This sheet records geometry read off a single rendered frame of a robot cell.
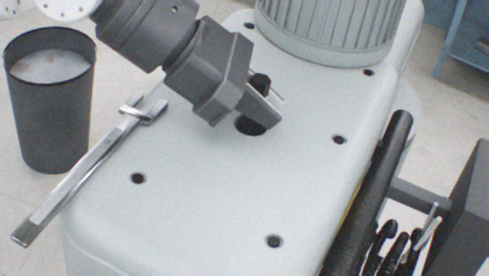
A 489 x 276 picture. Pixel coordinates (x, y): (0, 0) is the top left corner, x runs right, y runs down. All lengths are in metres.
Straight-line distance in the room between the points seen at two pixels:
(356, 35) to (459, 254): 0.41
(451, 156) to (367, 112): 3.17
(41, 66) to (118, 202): 2.54
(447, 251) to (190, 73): 0.56
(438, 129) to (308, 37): 3.31
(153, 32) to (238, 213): 0.19
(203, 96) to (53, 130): 2.41
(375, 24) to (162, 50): 0.30
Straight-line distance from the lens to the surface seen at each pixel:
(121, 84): 3.80
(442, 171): 3.77
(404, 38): 1.23
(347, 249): 0.70
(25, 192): 3.18
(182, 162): 0.63
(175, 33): 0.59
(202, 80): 0.61
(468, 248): 0.99
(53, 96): 2.86
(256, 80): 0.64
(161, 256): 0.55
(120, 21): 0.59
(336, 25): 0.77
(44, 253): 2.92
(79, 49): 3.17
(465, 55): 4.52
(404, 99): 1.39
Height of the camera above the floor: 2.33
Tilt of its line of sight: 42 degrees down
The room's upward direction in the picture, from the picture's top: 12 degrees clockwise
